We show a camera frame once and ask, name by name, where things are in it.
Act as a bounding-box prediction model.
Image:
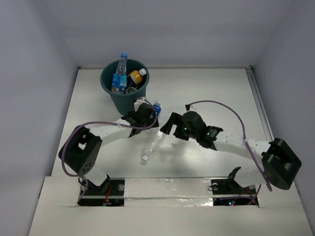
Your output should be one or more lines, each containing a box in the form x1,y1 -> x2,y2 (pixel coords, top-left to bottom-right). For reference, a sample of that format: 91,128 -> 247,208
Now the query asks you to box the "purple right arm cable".
185,99 -> 273,206

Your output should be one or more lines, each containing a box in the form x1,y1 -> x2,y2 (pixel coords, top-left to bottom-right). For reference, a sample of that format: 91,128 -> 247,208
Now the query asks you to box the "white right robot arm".
161,111 -> 302,193

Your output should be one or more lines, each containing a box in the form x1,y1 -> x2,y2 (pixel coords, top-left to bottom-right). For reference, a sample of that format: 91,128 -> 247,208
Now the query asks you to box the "aluminium rail right edge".
245,65 -> 285,175

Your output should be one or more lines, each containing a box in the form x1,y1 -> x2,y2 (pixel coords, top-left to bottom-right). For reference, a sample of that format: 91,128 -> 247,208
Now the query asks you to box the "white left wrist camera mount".
134,97 -> 150,111

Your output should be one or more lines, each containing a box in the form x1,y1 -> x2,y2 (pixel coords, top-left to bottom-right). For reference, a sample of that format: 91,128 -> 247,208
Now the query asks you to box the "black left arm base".
78,177 -> 125,207

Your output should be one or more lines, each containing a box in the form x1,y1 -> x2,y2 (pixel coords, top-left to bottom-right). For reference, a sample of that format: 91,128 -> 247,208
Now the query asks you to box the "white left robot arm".
59,101 -> 161,194

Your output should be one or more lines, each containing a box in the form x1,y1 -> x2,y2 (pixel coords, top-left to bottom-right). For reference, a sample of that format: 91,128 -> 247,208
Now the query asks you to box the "clear bottle blue cap label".
111,52 -> 128,94

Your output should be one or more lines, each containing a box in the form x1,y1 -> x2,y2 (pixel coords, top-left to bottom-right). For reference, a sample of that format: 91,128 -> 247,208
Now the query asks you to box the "dark green plastic bin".
100,59 -> 150,116

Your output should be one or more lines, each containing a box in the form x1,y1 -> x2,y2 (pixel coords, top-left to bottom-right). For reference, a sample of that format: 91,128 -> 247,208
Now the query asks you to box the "clear bottle dark blue label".
153,101 -> 161,117

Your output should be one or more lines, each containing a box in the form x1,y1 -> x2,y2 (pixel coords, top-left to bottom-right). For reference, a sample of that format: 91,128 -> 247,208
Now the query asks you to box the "orange juice bottle white cap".
127,68 -> 147,87

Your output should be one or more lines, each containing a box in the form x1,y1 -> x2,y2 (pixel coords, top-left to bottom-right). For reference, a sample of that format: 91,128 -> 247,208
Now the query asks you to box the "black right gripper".
160,111 -> 198,140

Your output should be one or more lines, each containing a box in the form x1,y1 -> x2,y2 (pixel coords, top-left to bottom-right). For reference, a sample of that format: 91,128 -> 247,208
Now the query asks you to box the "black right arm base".
208,167 -> 259,207

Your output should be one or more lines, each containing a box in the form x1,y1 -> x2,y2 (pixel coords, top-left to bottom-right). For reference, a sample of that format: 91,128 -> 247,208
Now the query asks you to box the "silver foil tape strip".
124,178 -> 213,207

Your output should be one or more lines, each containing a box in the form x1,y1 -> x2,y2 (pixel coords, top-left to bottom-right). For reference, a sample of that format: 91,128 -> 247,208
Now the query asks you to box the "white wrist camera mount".
185,104 -> 197,112
134,97 -> 150,111

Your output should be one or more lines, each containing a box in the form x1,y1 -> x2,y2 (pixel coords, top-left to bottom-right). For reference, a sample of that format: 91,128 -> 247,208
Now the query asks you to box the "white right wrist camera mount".
185,104 -> 197,112

